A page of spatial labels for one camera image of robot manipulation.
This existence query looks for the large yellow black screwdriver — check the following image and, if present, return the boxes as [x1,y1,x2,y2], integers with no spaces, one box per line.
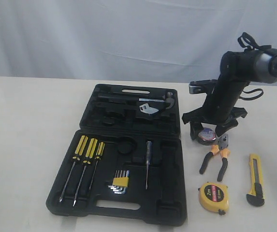
[58,135,88,203]

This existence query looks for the orange black handled pliers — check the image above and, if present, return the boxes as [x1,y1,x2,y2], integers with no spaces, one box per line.
[199,133,231,182]

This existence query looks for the hex key set yellow holder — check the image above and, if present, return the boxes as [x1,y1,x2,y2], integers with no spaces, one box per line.
[108,170,130,195]

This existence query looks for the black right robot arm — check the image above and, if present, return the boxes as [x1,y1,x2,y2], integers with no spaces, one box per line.
[182,48,277,140]

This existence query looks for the black electrical tape roll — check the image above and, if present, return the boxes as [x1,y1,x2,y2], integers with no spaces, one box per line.
[197,128,217,145]

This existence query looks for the small yellow black screwdriver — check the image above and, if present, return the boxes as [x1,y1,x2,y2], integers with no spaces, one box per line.
[88,142,105,191]

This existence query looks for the silver adjustable wrench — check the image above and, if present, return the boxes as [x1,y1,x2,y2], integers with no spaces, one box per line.
[139,103,159,115]

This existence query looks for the yellow utility knife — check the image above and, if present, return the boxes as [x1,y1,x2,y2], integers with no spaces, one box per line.
[246,153,265,207]

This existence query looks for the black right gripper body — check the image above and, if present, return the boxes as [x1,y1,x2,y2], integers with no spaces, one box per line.
[182,106,248,128]

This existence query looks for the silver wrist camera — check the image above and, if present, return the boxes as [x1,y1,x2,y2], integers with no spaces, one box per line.
[189,79,217,95]

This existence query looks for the middle yellow black screwdriver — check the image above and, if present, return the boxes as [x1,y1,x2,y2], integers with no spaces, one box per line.
[73,138,98,207]

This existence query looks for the black plastic tool case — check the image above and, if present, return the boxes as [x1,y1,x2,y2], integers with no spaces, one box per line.
[46,84,187,226]

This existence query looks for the clear handled tester screwdriver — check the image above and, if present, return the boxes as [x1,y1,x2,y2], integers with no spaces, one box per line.
[145,141,152,189]

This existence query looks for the yellow measuring tape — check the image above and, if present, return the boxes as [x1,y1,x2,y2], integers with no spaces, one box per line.
[198,182,229,216]

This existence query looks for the black handled claw hammer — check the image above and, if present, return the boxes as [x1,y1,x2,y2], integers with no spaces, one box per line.
[97,91,175,112]

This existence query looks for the white backdrop curtain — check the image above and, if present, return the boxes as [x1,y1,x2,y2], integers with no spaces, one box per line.
[0,0,277,83]

